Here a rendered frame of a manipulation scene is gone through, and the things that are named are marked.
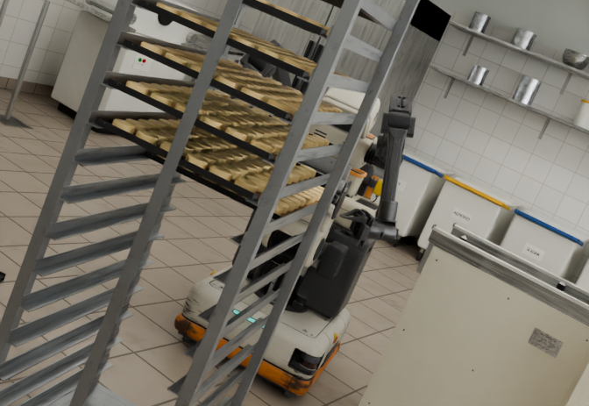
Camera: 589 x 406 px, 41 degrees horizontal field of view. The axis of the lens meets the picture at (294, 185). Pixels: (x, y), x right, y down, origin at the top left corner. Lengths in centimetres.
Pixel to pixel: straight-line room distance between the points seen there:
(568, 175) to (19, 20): 476
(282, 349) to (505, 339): 87
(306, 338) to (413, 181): 372
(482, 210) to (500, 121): 104
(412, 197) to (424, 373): 373
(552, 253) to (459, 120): 164
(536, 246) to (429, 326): 341
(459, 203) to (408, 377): 357
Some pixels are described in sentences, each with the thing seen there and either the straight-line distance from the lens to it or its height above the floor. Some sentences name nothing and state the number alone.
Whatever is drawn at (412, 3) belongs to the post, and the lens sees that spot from 216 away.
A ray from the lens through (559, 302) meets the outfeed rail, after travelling 303.
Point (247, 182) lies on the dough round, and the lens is 165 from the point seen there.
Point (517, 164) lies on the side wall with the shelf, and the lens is 720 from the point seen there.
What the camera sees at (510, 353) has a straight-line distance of 308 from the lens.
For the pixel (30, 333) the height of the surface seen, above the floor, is 50.
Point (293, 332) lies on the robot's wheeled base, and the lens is 324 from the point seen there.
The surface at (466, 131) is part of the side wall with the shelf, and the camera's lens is 735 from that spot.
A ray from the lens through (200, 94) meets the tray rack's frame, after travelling 164.
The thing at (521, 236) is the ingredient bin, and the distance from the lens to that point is 651.
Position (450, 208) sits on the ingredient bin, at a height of 53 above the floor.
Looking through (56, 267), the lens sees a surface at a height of 68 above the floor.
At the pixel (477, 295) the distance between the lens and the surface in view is 308.
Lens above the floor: 139
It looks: 10 degrees down
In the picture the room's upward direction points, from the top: 23 degrees clockwise
